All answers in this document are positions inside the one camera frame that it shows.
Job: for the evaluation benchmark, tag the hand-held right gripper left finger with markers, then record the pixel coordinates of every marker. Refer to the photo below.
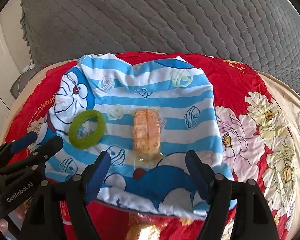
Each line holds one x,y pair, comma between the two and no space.
100,175

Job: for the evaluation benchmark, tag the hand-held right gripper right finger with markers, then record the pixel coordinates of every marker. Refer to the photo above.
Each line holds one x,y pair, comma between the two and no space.
197,177

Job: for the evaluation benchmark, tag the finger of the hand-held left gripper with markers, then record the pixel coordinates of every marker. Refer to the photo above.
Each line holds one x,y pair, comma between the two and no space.
48,147
25,140

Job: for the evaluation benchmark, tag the orange cake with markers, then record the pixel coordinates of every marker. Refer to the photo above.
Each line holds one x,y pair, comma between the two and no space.
146,132
145,230

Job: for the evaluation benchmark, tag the person's left hand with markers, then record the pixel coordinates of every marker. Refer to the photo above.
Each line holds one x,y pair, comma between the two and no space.
2,223

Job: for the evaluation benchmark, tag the grey bag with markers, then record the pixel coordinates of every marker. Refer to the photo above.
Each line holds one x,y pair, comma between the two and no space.
18,83

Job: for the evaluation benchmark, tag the blue striped cartoon cloth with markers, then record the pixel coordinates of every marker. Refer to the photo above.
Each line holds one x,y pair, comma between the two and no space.
165,100

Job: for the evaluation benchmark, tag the red floral blanket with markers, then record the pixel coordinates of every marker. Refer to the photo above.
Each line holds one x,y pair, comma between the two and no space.
240,85

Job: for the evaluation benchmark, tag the grey quilted sofa cover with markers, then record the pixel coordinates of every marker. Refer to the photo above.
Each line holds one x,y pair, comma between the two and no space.
152,17

